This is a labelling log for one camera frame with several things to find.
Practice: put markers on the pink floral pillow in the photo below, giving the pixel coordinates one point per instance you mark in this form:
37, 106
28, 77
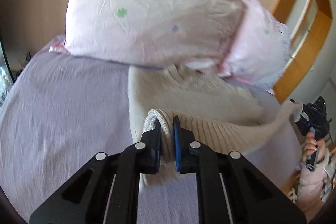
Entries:
260, 49
151, 33

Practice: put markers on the lilac bed sheet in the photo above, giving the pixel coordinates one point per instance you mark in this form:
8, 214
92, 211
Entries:
62, 110

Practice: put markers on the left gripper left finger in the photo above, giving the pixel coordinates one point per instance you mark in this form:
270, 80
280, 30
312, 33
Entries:
105, 189

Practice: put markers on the person right hand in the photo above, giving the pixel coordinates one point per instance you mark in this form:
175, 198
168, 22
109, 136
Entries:
312, 146

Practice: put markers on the left pink floral pillow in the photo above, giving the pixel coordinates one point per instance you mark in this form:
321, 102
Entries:
151, 33

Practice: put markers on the wooden headboard frame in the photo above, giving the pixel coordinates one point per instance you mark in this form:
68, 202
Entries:
310, 23

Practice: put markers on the beige cable knit sweater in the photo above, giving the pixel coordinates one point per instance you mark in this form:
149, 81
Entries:
222, 116

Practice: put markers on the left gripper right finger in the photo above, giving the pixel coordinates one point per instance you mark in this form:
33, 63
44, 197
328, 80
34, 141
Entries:
230, 188

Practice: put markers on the right pink floral pillow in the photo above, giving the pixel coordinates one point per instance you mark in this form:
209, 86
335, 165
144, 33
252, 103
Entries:
260, 49

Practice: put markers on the pink fluffy sleeve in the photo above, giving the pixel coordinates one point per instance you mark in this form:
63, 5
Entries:
310, 188

